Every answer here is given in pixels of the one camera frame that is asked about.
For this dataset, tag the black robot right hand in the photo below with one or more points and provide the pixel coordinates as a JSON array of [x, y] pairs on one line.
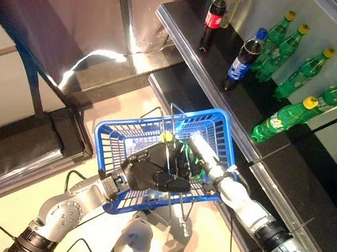
[[204, 158]]

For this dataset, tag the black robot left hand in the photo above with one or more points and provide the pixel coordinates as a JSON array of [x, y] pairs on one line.
[[144, 172]]

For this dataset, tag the blue plastic shopping basket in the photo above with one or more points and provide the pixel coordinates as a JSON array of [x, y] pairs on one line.
[[108, 152]]

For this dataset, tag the green soda bottle yellow cap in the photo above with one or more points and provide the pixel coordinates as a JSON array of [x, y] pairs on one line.
[[304, 72], [335, 95], [166, 137], [283, 51], [274, 37], [280, 119]]

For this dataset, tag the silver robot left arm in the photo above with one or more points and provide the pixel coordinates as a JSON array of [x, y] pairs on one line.
[[65, 211]]

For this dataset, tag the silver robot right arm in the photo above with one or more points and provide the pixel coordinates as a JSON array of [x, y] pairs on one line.
[[247, 206]]

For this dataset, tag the robot left leg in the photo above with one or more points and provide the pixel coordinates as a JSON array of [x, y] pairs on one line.
[[132, 244]]

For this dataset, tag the dark floor plinth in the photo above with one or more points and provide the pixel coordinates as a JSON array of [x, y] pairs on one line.
[[115, 79]]

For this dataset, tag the cola bottle blue cap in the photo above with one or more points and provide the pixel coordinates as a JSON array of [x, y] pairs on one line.
[[240, 64]]

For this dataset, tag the cola bottle red cap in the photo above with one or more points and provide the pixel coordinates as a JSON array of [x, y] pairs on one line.
[[214, 18]]

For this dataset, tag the small pale tea bottle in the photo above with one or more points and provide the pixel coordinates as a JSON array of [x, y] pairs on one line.
[[232, 8]]

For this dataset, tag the grey metal pole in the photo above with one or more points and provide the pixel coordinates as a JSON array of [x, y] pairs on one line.
[[122, 9]]

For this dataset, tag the black base frame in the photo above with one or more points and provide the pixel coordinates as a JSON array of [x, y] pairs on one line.
[[13, 162]]

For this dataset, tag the blue metal post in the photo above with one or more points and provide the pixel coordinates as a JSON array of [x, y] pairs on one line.
[[31, 81]]

